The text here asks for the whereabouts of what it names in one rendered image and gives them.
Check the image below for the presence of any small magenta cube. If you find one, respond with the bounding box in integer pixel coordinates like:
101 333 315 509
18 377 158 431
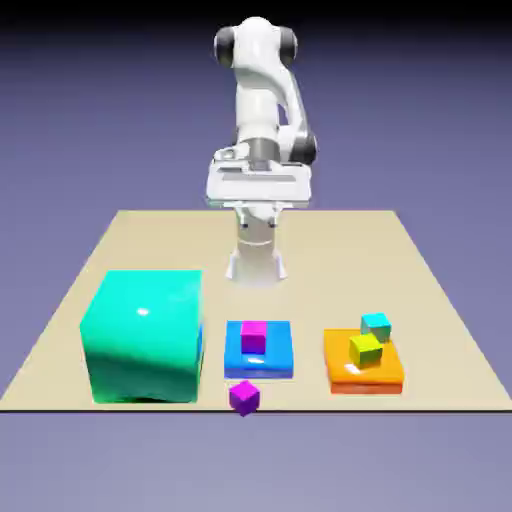
240 320 268 356

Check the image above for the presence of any small yellow cube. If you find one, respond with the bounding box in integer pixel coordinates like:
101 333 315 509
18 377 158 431
348 333 384 369

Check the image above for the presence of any small cyan cube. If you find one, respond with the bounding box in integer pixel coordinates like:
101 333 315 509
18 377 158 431
360 312 393 344

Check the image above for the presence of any large blue box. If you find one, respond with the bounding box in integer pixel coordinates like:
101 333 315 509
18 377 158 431
223 319 295 380

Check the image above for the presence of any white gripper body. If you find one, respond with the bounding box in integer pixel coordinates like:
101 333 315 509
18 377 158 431
205 159 313 210

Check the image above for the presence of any large teal box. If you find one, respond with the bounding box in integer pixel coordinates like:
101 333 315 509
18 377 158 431
79 269 206 405

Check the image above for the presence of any small purple cube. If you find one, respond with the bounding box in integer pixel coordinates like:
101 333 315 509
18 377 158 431
228 379 262 418

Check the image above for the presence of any large orange box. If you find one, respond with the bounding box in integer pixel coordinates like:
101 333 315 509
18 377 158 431
322 328 405 396

